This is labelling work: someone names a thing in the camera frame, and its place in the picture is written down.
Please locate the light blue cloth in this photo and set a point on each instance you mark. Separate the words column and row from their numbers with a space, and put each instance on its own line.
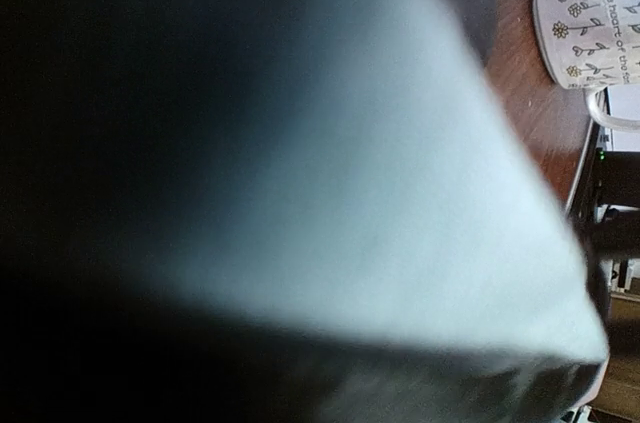
column 332, row 189

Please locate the white patterned mug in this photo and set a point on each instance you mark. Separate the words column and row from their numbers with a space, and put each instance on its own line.
column 591, row 46

